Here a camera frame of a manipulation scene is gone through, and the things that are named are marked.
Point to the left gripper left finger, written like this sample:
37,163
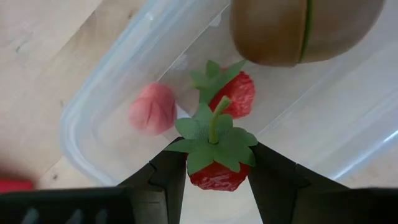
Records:
164,186

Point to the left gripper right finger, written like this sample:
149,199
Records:
295,196

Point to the red toy strawberry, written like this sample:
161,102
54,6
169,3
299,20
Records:
237,93
217,177

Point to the crumpled red cloth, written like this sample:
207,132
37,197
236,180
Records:
15,185

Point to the brown toy kiwi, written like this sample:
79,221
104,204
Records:
270,31

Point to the clear plastic tupperware container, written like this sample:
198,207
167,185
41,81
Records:
105,146

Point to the pink toy peach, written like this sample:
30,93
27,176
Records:
152,109

